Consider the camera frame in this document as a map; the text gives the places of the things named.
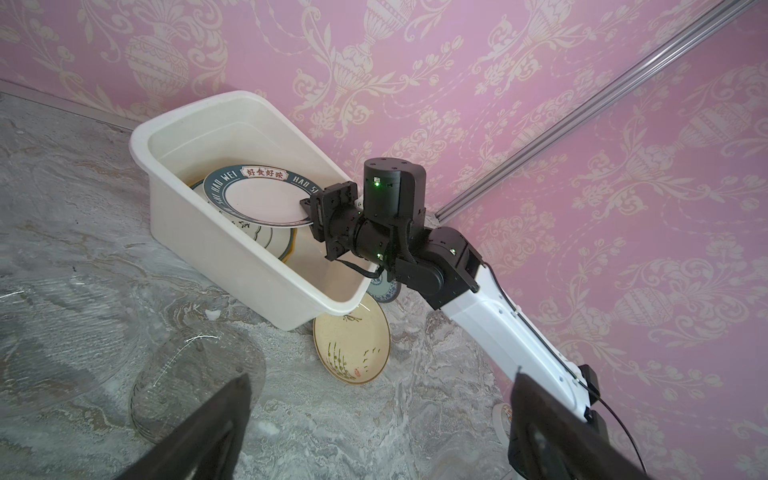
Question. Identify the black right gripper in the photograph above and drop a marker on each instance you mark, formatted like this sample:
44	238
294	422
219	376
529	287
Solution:
336	220

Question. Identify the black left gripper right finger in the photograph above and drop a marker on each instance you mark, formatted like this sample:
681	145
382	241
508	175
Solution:
549	442

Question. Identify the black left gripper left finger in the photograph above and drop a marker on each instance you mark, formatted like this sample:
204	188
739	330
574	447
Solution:
207	444

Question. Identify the white plate green cloud emblem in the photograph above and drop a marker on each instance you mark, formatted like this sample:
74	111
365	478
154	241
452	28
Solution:
270	237

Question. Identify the white plate green lettered rim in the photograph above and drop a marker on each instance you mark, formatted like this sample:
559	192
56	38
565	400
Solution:
217	184

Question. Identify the cream plate with plant drawing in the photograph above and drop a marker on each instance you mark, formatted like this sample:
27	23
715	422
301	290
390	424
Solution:
354	347

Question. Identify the blue floral small plate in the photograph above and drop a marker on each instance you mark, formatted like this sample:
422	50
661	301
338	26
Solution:
382	290

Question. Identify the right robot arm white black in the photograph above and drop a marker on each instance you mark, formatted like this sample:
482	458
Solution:
383	221

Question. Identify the white plastic bin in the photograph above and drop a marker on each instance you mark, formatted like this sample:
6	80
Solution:
181	147

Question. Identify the large clear glass plate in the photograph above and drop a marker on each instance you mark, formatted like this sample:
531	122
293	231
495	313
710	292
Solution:
64	333

